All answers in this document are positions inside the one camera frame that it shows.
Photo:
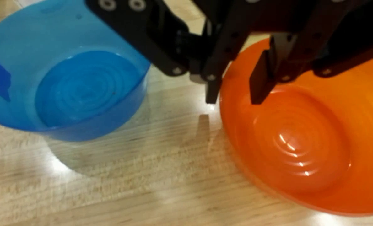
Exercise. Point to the orange plastic bowl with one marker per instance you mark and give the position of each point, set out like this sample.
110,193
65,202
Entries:
311,141

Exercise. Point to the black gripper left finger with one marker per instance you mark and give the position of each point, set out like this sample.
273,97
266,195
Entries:
153,29

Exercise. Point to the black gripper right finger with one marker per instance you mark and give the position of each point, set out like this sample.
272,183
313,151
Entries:
336,37

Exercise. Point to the blue plastic bowl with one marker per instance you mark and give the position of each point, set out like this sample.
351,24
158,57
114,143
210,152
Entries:
66,74

